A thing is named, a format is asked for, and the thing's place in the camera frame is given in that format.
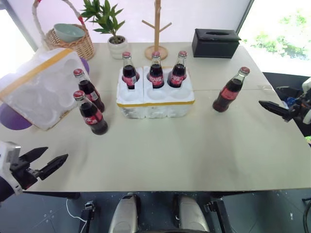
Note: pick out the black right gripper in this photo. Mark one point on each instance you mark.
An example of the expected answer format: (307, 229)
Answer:
(297, 110)

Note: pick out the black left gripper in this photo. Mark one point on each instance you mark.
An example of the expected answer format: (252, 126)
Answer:
(23, 173)

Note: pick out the glass cola bottle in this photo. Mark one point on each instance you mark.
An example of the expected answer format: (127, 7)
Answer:
(177, 72)
(91, 92)
(155, 72)
(93, 116)
(130, 72)
(228, 93)

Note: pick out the white foam lid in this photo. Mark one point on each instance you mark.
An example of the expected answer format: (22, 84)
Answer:
(41, 89)

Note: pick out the black tissue box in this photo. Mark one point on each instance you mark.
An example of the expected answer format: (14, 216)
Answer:
(213, 46)

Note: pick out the white foam bottle crate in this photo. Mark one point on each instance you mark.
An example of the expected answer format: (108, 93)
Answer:
(155, 102)

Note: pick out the purple round basin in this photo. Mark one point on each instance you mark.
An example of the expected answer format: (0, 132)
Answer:
(13, 119)

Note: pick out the silver rounded shell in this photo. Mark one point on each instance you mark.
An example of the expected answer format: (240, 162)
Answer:
(192, 216)
(122, 216)

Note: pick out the pale green bowl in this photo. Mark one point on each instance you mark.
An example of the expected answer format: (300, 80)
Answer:
(69, 32)

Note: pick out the white ribbed plant pot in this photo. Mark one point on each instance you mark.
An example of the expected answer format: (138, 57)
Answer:
(117, 49)

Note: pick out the wooden mug tree stand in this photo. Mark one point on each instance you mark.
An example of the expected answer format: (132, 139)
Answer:
(157, 29)

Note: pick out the green leafy plant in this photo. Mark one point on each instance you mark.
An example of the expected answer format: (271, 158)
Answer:
(107, 17)

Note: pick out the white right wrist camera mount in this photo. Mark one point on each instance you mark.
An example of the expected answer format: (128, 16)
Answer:
(308, 119)

